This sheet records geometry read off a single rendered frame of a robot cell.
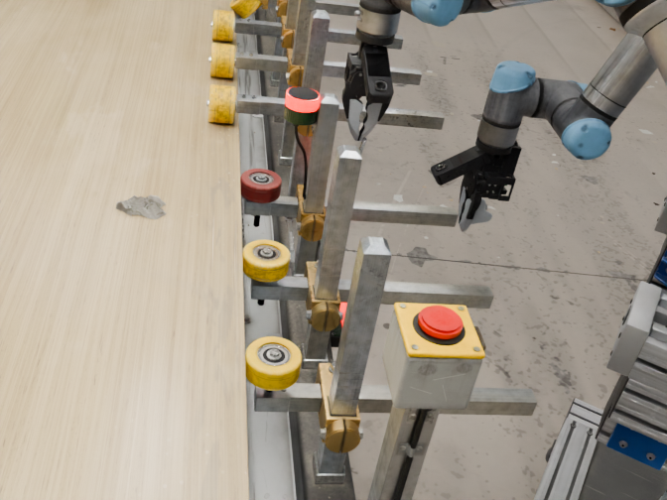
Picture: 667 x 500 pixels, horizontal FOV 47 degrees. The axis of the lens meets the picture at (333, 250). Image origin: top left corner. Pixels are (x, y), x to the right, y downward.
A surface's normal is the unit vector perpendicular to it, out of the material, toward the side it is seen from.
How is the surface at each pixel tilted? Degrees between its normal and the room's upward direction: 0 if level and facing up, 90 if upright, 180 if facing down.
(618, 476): 0
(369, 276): 90
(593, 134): 90
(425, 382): 90
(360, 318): 90
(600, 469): 0
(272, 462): 0
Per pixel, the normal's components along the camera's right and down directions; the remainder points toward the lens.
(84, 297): 0.14, -0.82
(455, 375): 0.11, 0.58
